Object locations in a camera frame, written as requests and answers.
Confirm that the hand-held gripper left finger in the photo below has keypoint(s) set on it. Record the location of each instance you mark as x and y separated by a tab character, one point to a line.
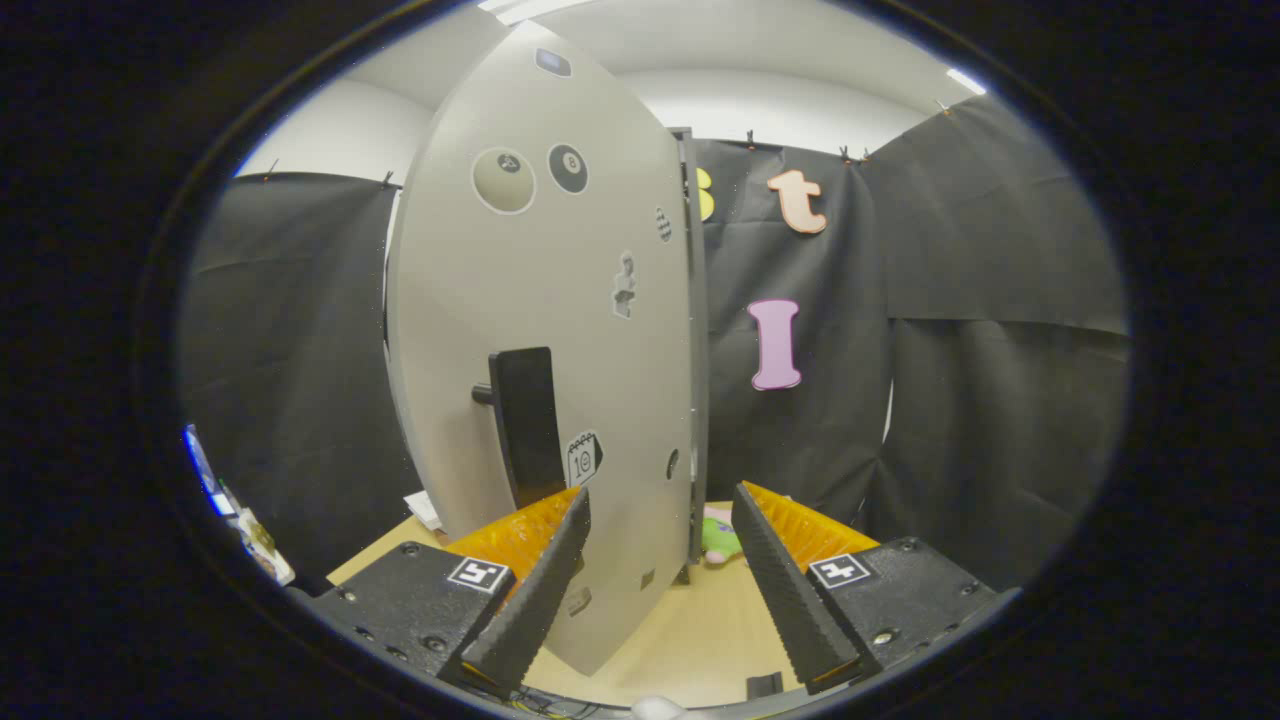
525	610

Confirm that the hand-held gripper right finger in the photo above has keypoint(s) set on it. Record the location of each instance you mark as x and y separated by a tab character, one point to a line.
790	600

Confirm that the grey shoe cabinet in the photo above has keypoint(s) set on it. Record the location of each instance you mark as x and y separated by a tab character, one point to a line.
698	400

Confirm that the pink and green plush toy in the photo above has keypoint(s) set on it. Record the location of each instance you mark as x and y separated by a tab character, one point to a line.
720	540

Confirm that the white book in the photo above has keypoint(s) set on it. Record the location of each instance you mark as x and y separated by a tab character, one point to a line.
425	510

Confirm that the black backdrop cloth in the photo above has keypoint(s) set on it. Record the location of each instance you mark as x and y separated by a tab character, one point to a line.
990	300

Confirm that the small ceiling light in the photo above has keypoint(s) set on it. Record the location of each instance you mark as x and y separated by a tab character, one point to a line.
965	81

